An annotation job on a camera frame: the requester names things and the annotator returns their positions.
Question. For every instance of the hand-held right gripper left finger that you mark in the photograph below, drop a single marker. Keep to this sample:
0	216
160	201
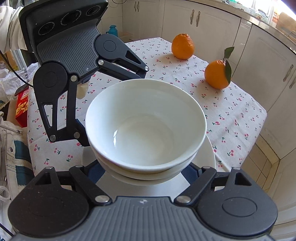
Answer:
92	172

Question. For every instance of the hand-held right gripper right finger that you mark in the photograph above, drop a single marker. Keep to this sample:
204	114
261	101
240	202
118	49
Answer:
193	175

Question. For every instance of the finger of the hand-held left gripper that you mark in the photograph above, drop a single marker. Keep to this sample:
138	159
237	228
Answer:
69	129
120	71

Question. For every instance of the white plate fruit print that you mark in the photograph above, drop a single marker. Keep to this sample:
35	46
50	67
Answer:
209	160

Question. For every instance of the cardboard box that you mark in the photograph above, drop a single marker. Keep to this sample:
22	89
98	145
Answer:
126	37

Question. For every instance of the blue thermos jug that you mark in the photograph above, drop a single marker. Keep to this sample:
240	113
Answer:
113	31

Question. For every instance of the cherry print tablecloth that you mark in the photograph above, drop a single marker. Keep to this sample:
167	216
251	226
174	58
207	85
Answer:
161	69

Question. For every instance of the red snack box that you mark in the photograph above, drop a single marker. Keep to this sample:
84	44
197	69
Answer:
22	109

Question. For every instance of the crumpled white plastic bag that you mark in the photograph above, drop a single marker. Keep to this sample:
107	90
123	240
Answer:
11	78

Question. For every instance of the orange without leaf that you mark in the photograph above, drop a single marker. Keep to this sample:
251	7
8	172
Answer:
182	46

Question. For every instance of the orange with green leaves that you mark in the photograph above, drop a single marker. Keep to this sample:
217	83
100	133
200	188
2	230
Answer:
216	74

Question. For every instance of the kitchen countertop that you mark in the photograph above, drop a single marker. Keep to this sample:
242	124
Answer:
266	25

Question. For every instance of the glass jar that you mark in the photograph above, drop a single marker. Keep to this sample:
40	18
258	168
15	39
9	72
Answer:
262	14

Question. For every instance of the wooden cutting board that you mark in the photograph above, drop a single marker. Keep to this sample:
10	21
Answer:
288	22

